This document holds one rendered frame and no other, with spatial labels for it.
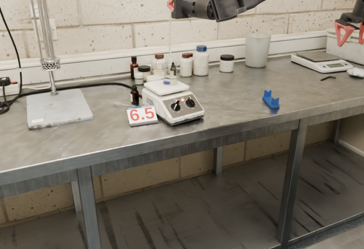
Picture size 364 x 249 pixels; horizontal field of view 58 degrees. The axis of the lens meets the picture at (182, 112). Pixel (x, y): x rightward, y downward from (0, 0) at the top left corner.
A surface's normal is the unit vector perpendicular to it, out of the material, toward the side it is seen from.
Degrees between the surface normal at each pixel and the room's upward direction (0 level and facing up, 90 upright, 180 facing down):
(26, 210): 90
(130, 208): 0
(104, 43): 90
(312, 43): 90
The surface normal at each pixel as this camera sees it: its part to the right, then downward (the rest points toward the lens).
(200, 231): 0.00, -0.92
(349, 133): -0.91, 0.17
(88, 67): 0.41, 0.36
